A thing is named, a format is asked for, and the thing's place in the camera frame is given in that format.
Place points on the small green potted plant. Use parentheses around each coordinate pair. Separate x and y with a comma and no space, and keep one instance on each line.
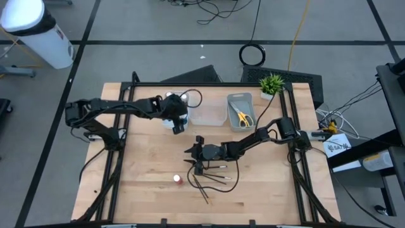
(271,84)

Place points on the white label sheet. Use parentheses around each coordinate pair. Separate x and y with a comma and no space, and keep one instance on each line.
(338,146)

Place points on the thin gold-ferrule paintbrush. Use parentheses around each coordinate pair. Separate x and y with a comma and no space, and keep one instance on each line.
(218,181)

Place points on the black slanted panel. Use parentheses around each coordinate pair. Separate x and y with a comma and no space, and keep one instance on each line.
(199,76)

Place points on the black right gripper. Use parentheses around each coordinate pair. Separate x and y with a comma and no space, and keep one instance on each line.
(212,152)

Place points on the translucent plastic container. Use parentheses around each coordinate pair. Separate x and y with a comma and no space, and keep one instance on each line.
(378,161)

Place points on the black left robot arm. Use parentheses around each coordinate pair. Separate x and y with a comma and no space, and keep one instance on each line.
(126,109)

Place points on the brown paint bottle white cap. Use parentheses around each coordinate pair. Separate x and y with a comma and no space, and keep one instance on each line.
(169,94)

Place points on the grey stand base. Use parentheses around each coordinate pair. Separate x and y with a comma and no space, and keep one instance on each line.
(19,72)

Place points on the white trash can black liner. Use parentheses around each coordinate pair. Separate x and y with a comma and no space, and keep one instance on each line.
(41,44)

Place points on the clear plastic bin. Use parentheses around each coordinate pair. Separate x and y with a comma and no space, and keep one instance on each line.
(209,111)

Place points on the white paper sheet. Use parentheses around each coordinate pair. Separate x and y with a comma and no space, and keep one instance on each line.
(346,166)

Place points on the white plastic bin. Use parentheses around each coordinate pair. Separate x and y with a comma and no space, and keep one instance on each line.
(167,126)

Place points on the red paint bottle white cap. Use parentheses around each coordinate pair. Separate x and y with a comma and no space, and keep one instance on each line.
(178,180)

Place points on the black table frame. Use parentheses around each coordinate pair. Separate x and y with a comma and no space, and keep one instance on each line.
(205,84)

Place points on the orange-bristle paintbrush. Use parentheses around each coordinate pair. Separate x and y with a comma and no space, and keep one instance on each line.
(205,193)

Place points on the black caster foot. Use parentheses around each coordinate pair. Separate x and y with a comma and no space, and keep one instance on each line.
(4,106)

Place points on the black equipment cart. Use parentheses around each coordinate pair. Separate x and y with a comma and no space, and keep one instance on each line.
(395,95)

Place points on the yellow paint bottle white cap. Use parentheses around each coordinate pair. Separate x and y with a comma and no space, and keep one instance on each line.
(183,96)

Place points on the yellow plug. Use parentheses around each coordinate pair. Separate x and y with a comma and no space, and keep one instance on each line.
(332,127)

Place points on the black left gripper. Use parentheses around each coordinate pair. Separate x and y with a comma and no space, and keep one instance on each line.
(174,107)

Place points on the black edge clamp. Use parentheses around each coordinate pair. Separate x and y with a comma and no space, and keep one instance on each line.
(252,223)
(164,222)

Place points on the grey plastic bin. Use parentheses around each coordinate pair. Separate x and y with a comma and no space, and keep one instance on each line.
(235,125)

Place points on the lettered silver-ferrule paintbrush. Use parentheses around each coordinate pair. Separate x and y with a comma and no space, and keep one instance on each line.
(221,176)

